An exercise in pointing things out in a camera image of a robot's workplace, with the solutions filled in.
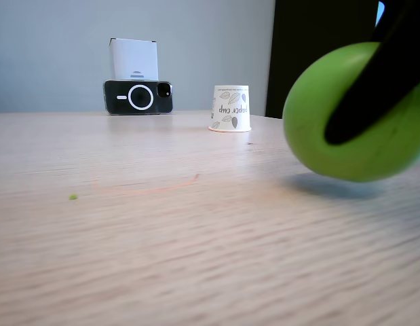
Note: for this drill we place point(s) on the green ball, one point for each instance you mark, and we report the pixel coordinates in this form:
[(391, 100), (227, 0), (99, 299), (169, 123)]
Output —
[(304, 108)]

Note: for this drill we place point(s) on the white leaf-print paper cup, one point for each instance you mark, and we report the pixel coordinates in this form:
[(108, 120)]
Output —
[(230, 108)]

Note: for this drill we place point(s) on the dark cabinet panel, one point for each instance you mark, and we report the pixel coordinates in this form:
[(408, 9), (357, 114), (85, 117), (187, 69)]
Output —
[(315, 34)]

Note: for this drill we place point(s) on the white cardboard box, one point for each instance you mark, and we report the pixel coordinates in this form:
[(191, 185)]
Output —
[(133, 57)]

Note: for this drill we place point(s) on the blue shelf frame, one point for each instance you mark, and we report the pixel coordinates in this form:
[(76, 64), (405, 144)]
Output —
[(380, 12)]

